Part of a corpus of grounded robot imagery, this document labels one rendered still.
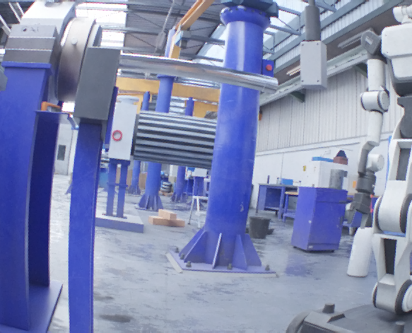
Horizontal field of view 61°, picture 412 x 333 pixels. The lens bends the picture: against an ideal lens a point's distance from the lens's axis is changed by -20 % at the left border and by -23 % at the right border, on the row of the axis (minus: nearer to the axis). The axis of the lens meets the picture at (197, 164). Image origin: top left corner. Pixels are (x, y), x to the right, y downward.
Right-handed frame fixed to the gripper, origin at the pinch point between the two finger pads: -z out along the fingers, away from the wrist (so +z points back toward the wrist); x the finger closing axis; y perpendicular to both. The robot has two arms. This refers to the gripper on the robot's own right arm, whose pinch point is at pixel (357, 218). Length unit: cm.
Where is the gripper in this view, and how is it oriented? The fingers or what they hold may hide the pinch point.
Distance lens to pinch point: 158.7
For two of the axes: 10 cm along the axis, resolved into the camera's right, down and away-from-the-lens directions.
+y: 5.1, 0.2, -8.6
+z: 2.9, -9.5, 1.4
